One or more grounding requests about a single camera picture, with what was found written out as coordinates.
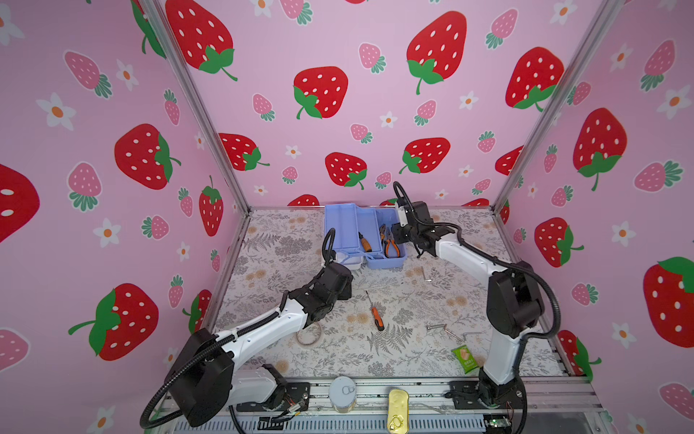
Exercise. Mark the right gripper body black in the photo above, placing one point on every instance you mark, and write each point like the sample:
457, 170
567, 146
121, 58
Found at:
406, 233

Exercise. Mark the aluminium front rail frame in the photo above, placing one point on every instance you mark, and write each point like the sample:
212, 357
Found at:
549, 405

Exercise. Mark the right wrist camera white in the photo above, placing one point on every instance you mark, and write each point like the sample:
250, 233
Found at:
403, 216

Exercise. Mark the orange black combination pliers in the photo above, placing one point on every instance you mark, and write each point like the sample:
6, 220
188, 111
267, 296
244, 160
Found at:
391, 249

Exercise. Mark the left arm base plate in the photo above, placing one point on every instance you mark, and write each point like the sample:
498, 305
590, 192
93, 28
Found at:
292, 397

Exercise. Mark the green snack packet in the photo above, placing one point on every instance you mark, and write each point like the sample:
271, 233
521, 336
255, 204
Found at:
466, 359

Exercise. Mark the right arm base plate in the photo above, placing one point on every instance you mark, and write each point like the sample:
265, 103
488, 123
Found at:
477, 395

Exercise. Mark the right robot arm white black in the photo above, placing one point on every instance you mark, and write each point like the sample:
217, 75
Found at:
520, 304

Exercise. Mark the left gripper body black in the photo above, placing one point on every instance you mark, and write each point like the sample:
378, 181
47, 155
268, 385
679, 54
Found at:
345, 294

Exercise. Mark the gold oval tin can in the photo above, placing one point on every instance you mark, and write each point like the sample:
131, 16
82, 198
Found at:
398, 412

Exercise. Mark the white pink blue tool box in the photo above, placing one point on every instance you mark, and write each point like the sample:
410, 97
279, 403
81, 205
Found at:
348, 220

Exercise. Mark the metal bolt screw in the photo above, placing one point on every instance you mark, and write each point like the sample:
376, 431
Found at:
442, 327

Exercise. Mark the small orange screwdriver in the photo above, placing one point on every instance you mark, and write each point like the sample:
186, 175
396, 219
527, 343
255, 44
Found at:
378, 321

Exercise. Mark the small hex key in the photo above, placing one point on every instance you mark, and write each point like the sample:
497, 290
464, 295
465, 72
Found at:
425, 275

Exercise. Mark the round silver tin can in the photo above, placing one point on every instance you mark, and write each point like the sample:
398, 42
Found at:
343, 394

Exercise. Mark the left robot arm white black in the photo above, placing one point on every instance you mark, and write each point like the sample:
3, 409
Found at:
201, 382

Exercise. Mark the clear tape roll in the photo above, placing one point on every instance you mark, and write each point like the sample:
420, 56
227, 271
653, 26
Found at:
310, 336

